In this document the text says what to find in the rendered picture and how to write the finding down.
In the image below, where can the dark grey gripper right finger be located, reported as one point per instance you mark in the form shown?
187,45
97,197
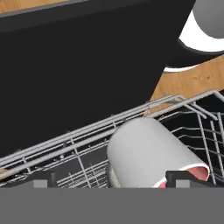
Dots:
182,183

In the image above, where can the grey round cap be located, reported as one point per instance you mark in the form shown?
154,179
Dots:
211,16

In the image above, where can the black and white round object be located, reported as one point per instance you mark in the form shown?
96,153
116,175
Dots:
195,39

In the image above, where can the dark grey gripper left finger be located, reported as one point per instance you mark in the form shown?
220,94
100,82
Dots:
40,183

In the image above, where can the grey cup with pink inside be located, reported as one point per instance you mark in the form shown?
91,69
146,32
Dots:
145,151

